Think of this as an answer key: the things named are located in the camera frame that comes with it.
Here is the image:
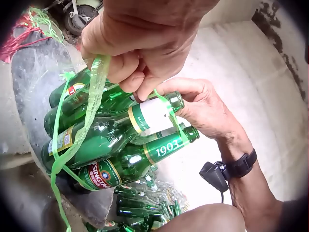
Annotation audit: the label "person's right hand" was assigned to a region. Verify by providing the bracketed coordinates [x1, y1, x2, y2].
[154, 77, 251, 157]

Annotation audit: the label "person's left hand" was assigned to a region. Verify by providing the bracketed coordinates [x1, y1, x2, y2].
[80, 0, 206, 101]

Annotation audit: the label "person's left fingers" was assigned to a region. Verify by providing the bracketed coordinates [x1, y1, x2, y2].
[106, 50, 174, 101]

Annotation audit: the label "person's right fingers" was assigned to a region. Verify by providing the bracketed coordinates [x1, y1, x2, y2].
[154, 78, 208, 121]

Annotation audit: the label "green plastic strap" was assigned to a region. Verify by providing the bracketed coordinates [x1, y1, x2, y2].
[49, 54, 191, 232]

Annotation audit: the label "bundle of green beer bottles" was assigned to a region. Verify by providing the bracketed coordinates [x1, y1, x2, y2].
[41, 66, 200, 192]

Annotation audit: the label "large white sack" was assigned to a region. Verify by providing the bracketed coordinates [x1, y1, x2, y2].
[109, 21, 309, 218]

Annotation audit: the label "scooter with black wheel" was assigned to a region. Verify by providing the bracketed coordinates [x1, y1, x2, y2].
[42, 0, 103, 36]

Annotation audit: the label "black wrist band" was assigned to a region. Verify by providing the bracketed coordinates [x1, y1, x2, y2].
[199, 149, 258, 193]

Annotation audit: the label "pile of loose green bottles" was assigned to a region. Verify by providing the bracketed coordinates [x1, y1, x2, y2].
[84, 167, 191, 232]

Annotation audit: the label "person's legs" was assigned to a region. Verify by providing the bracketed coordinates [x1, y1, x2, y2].
[167, 203, 246, 232]

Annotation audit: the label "person's body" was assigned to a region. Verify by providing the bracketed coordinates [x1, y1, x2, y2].
[244, 199, 309, 232]

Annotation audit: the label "thin green plastic strings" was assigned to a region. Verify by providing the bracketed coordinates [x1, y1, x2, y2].
[27, 6, 65, 43]

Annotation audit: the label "red plastic strings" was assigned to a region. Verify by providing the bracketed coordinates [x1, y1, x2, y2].
[0, 12, 50, 64]

